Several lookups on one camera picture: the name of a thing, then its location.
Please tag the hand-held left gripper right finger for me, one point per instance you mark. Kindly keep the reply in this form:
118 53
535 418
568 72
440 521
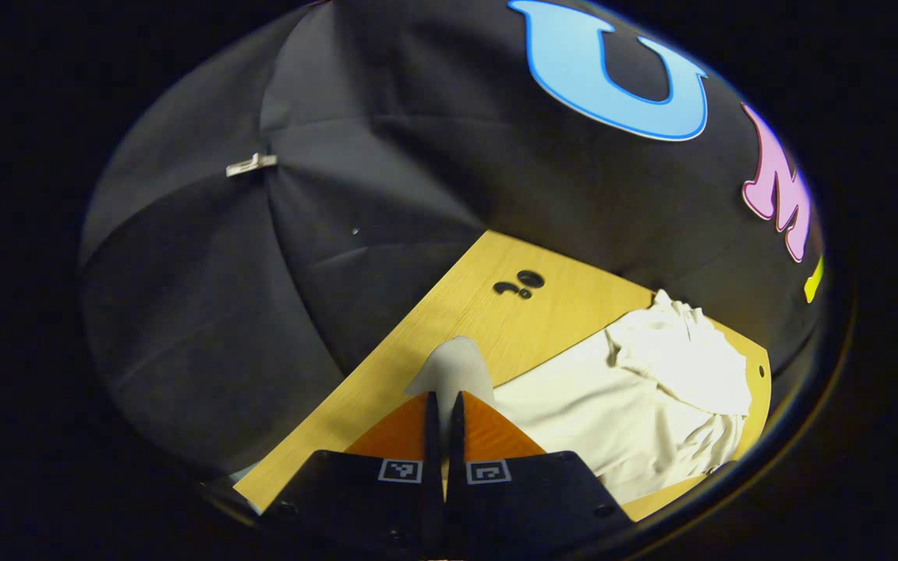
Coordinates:
457 436

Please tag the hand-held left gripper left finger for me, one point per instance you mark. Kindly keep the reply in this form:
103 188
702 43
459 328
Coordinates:
431 436

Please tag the cream white garment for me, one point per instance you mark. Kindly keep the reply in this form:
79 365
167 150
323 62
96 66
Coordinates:
636 389

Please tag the round black table grommet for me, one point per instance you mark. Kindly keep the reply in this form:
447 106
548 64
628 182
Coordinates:
531 278

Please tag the black backdrop cloth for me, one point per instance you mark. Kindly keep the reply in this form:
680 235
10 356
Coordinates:
340 234

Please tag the white cloth clip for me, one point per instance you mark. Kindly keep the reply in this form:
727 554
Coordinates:
251 164

